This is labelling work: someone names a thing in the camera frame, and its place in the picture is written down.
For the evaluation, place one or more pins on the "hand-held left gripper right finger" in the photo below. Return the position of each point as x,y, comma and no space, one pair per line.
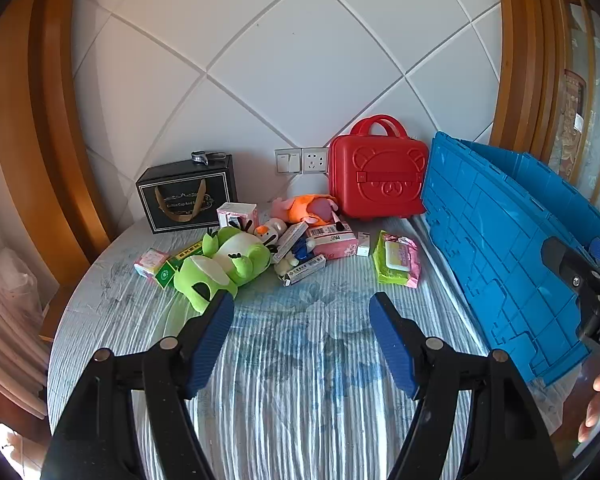
390,345

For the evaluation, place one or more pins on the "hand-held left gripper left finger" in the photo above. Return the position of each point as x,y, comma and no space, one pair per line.
212,340

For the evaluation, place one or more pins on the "blue plastic crate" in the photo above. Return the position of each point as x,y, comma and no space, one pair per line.
495,240

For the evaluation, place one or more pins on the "small white box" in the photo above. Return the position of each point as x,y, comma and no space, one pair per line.
364,244

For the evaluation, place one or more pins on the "white plush toy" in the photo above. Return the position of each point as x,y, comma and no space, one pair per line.
271,230

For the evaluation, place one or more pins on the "long white medicine box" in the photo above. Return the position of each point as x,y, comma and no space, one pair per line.
290,240

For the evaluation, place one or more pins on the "person's right hand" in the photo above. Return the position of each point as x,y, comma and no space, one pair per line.
592,420

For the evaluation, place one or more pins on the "green pink wet wipes pack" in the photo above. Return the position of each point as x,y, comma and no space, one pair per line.
399,260

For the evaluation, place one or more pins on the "green frog plush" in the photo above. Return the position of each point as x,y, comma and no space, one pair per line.
230,255

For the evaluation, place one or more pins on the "green yellow box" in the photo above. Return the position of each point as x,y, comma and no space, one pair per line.
190,251

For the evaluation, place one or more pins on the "small pink packet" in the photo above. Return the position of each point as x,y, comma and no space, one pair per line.
151,262

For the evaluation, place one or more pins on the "long green white box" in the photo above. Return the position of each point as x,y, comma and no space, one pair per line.
305,270

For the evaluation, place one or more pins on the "pink tissue pack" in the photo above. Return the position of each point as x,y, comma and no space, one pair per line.
332,245

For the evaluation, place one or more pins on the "blue small bottle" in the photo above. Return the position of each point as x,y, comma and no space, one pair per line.
302,250

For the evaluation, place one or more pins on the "pink white carton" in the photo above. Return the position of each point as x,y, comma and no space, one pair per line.
236,214

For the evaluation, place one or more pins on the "black gift box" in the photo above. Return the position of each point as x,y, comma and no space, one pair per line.
180,185

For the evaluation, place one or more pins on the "pink pig plush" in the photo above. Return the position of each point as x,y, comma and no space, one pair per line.
302,207

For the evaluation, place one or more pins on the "red bear suitcase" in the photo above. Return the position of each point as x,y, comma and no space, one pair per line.
380,180

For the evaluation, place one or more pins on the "metal clip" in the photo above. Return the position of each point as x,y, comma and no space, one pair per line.
206,157

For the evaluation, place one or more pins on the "light curtain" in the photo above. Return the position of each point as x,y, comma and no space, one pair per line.
10,320

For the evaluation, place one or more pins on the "white wall switch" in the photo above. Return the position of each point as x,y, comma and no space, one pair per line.
287,161

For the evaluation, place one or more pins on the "white wall socket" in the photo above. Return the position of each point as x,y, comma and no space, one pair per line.
314,160

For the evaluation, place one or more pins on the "wooden frame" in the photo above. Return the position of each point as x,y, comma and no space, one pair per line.
45,110
525,60

